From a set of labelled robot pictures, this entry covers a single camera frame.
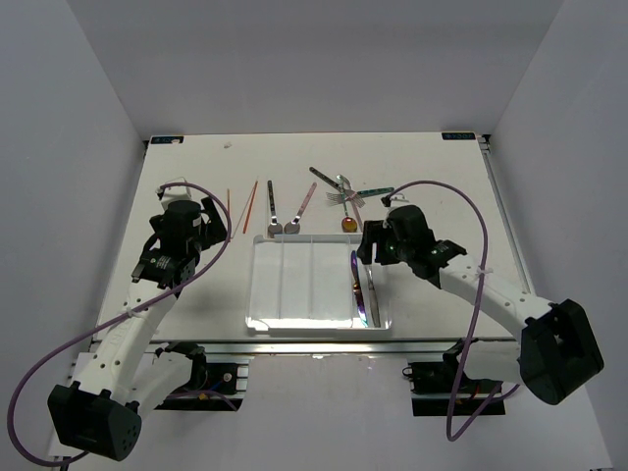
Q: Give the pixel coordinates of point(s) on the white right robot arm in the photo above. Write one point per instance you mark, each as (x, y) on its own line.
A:
(554, 351)

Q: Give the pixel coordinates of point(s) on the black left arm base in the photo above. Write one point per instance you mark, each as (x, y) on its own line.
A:
(215, 384)

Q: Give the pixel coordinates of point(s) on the green handled fork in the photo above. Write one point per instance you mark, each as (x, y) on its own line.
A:
(351, 195)

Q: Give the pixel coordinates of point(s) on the orange chopstick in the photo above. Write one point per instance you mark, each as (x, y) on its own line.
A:
(229, 208)
(249, 208)

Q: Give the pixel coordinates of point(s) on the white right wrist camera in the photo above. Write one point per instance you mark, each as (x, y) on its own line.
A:
(393, 201)

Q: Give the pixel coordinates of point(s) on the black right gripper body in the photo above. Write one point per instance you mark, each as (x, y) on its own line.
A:
(389, 251)

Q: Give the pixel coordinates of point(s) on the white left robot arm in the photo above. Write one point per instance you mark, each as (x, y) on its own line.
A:
(101, 412)

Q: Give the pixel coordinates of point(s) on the blue label sticker left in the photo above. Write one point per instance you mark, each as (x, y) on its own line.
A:
(166, 139)

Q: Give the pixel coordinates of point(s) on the white divided cutlery tray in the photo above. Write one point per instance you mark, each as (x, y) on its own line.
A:
(301, 286)

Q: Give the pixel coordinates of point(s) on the pink handled spoon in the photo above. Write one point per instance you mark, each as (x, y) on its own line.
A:
(293, 226)

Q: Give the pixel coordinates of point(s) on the blue label sticker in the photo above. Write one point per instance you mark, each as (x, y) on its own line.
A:
(166, 139)
(458, 135)

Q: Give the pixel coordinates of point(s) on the pink handled fork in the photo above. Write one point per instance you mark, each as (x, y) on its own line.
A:
(355, 211)

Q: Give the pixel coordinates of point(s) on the rainbow iridescent knife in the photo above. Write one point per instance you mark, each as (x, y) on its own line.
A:
(357, 290)

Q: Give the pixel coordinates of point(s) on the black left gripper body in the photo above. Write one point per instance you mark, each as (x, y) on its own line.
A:
(211, 233)

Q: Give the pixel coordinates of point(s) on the orange chopstick left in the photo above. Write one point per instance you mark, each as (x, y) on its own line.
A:
(229, 208)

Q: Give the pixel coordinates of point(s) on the ornate silver knife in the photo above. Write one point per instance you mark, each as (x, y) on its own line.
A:
(373, 298)

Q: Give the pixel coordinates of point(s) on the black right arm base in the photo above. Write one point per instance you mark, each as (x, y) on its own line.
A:
(431, 383)

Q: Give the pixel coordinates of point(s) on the black handled spoon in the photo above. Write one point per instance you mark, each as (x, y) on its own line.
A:
(274, 228)

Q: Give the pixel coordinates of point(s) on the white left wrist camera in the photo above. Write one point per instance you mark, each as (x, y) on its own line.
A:
(180, 192)

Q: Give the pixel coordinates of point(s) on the blue label sticker right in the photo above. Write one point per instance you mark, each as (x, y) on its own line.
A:
(458, 135)

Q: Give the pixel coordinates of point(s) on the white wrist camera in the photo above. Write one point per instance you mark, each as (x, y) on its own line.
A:
(393, 201)
(180, 192)

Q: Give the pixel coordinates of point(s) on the black handled fork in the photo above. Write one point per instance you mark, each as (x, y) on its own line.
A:
(340, 188)

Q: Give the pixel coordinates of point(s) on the orange chopstick right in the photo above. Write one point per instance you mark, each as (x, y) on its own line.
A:
(249, 208)

